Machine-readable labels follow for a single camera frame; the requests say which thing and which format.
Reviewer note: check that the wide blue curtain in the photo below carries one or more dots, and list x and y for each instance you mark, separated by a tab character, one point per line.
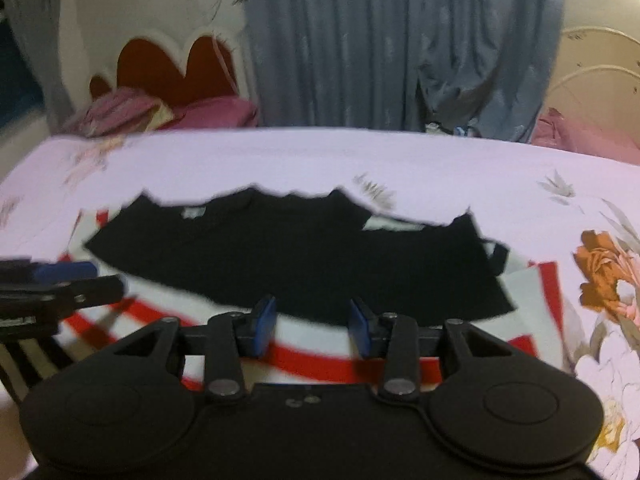
380	45

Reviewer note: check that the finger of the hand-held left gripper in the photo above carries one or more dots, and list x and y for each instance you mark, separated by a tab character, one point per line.
65	271
90	292

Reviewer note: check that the floral lilac bed sheet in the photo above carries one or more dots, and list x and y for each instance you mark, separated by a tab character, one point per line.
350	160

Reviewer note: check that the narrow blue curtain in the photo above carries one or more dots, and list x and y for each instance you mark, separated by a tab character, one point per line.
35	35

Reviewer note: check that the striped knit sweater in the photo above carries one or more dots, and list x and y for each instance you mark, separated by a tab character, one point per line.
300	260

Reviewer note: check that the pink pillow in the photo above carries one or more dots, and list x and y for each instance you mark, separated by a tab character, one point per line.
585	135
220	112

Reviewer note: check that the folded pink blanket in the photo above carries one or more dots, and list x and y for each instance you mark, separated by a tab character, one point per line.
117	112

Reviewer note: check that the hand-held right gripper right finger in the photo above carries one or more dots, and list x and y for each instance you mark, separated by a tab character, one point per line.
361	327

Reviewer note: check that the red scalloped headboard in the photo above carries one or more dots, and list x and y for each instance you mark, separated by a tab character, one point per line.
155	70

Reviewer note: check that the cream arched headboard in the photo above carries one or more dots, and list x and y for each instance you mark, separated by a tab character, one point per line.
600	75

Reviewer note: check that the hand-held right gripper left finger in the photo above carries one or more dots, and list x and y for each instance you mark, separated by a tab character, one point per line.
264	327

